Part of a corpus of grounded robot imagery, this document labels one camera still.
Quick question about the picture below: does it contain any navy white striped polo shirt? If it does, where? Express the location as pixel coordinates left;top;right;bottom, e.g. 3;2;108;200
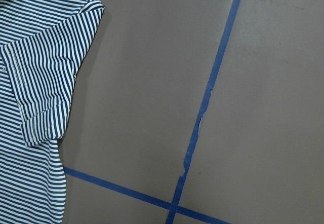
1;0;104;223

